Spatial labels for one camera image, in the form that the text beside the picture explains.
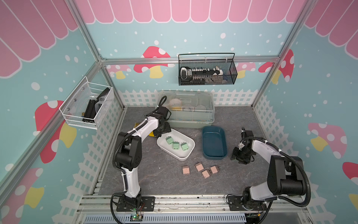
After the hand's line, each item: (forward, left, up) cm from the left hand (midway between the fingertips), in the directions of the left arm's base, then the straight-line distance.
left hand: (164, 132), depth 95 cm
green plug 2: (-6, -8, -6) cm, 12 cm away
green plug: (-2, -4, -6) cm, 7 cm away
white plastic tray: (-1, -12, -4) cm, 12 cm away
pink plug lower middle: (-26, -27, -5) cm, 38 cm away
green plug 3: (-7, -14, -5) cm, 17 cm away
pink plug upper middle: (-21, -24, -5) cm, 32 cm away
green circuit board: (-48, +10, -7) cm, 49 cm away
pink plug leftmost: (-24, -15, -4) cm, 29 cm away
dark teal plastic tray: (-4, -35, -6) cm, 36 cm away
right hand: (-15, -47, -5) cm, 49 cm away
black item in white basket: (-4, +35, +26) cm, 44 cm away
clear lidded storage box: (+15, -17, +9) cm, 24 cm away
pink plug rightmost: (-23, -33, -5) cm, 40 cm away
